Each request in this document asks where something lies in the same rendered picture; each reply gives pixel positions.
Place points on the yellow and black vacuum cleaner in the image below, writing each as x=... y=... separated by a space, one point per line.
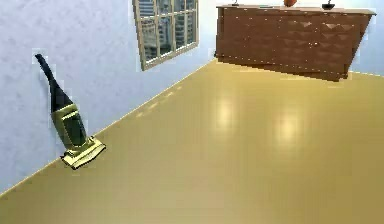
x=71 y=126

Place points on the small black bowl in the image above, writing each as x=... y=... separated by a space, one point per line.
x=328 y=5

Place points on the orange round object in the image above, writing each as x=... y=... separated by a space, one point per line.
x=290 y=2

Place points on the window with wooden frame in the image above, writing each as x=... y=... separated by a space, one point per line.
x=166 y=30

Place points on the brown wooden sideboard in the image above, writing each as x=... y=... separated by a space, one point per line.
x=286 y=41

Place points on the small black object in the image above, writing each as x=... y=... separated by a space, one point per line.
x=235 y=4

